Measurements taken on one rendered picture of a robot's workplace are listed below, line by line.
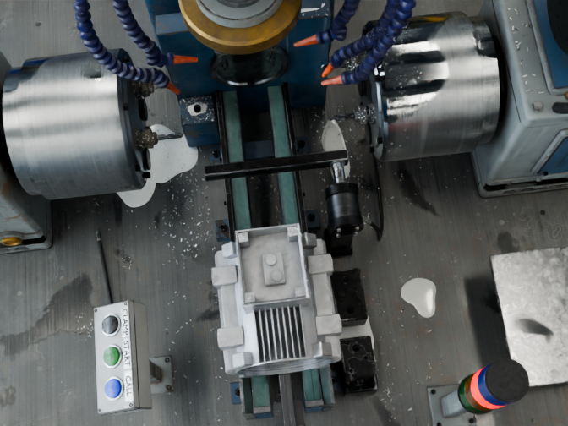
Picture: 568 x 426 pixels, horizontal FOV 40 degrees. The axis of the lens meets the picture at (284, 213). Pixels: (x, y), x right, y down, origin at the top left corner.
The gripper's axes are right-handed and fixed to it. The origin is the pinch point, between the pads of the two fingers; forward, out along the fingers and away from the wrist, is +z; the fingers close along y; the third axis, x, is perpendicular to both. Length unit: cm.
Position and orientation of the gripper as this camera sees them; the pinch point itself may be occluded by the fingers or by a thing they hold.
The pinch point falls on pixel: (287, 400)
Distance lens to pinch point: 108.6
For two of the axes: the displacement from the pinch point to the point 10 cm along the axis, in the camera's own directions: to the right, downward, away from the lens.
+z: -1.2, -9.8, 1.9
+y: -9.9, 1.1, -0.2
